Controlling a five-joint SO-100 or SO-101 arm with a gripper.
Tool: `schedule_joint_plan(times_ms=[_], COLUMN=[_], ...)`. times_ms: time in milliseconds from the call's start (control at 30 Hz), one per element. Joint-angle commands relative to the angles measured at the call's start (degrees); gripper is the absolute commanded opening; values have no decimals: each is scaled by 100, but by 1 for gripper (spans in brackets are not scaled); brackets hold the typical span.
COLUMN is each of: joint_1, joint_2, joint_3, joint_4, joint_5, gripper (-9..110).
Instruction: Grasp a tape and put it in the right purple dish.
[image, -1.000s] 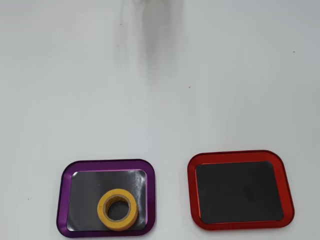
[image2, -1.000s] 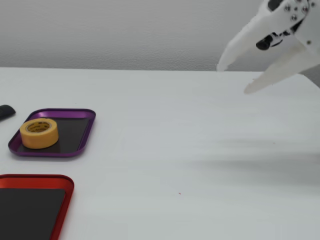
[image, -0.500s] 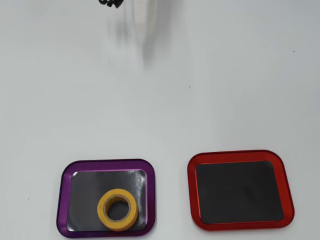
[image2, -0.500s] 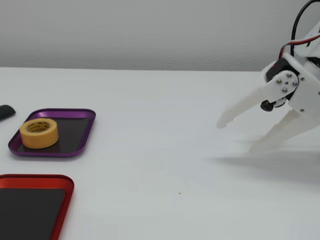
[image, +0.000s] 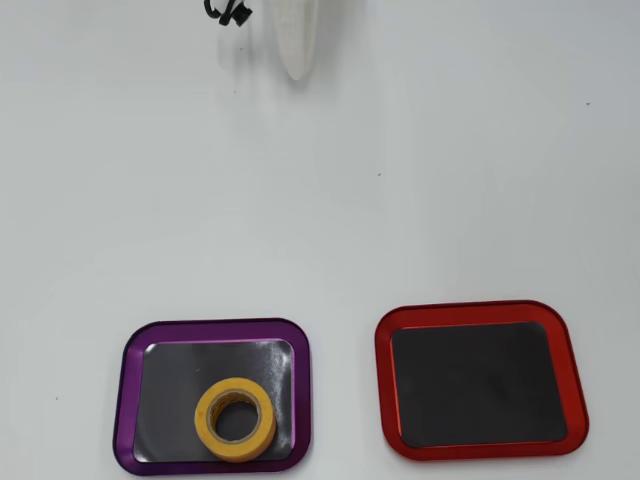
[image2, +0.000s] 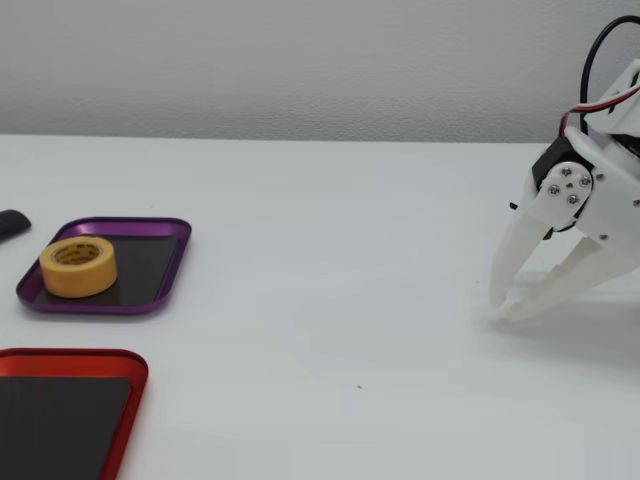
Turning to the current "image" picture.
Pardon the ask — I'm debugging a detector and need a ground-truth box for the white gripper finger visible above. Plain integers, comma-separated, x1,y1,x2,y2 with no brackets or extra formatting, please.
272,0,321,82

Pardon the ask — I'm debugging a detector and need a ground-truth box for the yellow masking tape roll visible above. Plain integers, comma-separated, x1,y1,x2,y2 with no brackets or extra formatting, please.
193,376,278,463

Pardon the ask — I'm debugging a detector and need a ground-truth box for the purple metal tray dish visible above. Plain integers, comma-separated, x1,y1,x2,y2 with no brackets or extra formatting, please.
111,316,314,476

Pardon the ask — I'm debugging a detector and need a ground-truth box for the red metal tray dish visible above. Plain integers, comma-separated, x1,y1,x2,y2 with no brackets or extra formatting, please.
373,299,591,463

